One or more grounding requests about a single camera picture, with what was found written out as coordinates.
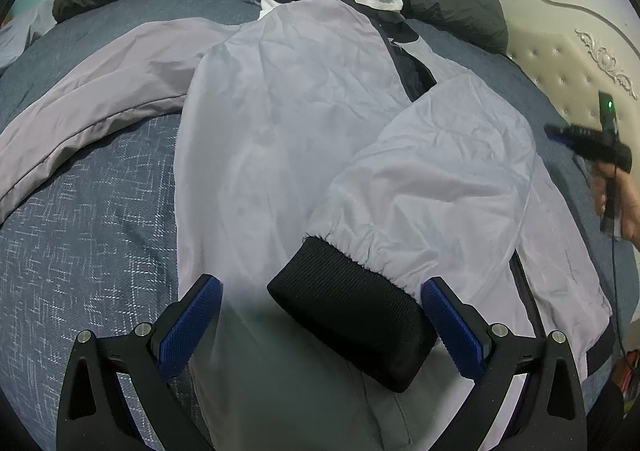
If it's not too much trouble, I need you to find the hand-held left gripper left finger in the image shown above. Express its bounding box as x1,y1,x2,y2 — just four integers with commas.
56,274,223,451

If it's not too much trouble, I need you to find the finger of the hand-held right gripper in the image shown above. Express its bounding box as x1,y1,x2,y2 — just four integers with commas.
544,123,601,148

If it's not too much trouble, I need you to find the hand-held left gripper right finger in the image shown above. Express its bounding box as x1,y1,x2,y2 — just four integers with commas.
421,277,587,451

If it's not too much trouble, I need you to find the grey jacket with black cuffs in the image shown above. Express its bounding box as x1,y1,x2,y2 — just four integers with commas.
0,0,613,451

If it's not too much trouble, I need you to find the person's right hand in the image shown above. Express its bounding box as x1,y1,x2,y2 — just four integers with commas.
590,163,640,244

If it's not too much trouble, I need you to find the cream tufted headboard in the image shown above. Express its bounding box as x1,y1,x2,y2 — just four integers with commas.
505,0,640,142

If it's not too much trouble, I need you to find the light grey bed sheet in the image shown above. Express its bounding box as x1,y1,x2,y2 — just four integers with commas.
0,0,58,72

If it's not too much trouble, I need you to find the black cable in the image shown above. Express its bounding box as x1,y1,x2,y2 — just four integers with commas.
611,231,627,352

